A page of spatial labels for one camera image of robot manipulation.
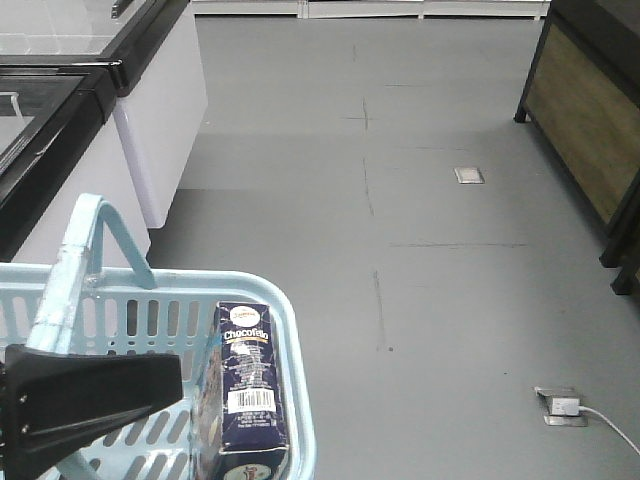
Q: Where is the wooden black-framed display stand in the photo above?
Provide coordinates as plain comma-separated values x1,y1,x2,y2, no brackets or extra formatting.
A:
514,1,639,295

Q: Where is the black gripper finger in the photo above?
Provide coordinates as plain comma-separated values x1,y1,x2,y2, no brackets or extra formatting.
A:
1,344,183,479

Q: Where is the far white chest freezer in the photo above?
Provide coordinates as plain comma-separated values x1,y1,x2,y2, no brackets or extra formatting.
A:
1,1,208,229

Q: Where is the white shelf base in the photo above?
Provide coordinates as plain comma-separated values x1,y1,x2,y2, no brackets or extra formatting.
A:
193,0,550,20

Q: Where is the steel floor socket plate middle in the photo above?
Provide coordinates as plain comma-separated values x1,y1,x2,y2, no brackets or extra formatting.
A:
453,166,485,185

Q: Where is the open floor socket with plug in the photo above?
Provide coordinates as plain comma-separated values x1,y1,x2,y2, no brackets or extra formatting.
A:
533,386,588,428

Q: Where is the near white chest freezer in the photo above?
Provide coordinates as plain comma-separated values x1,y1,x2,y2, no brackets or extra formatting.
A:
1,67,151,264

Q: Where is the white chest freezer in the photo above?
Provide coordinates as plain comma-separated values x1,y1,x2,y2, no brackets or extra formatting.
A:
1,67,151,264
1,1,208,229

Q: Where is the dark blue Chocofello cookie box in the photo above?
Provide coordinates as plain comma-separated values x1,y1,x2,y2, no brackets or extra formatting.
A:
190,301,289,479

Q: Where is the white power cable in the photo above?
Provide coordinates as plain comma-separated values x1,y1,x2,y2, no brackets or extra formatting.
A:
578,405,640,454

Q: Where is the light blue plastic basket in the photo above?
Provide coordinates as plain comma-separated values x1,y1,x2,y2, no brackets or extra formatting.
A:
1,194,317,479

